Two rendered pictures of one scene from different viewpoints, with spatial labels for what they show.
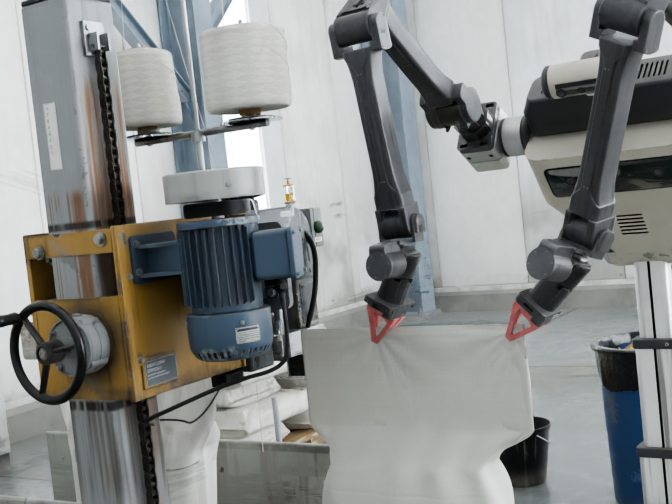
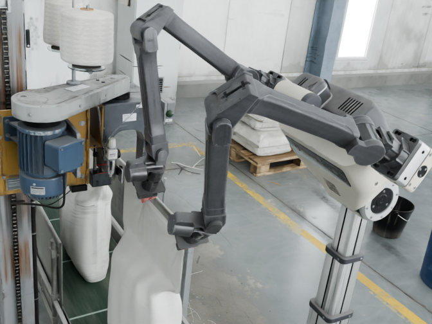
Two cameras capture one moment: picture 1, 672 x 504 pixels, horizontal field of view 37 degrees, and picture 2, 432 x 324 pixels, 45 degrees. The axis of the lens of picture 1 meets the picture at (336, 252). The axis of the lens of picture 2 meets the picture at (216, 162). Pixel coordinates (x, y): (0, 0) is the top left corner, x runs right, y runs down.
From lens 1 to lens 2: 1.28 m
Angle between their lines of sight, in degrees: 31
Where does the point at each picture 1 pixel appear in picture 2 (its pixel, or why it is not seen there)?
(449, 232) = not seen: outside the picture
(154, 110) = (56, 38)
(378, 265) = (127, 173)
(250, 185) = (44, 117)
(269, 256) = (49, 157)
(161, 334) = not seen: hidden behind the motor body
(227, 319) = (27, 180)
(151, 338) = (15, 167)
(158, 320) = not seen: hidden behind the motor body
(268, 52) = (85, 35)
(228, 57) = (63, 32)
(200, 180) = (17, 108)
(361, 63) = (138, 55)
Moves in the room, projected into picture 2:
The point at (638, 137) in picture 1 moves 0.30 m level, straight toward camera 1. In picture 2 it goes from (330, 144) to (266, 166)
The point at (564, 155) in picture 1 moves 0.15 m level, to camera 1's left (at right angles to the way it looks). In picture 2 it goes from (292, 133) to (250, 122)
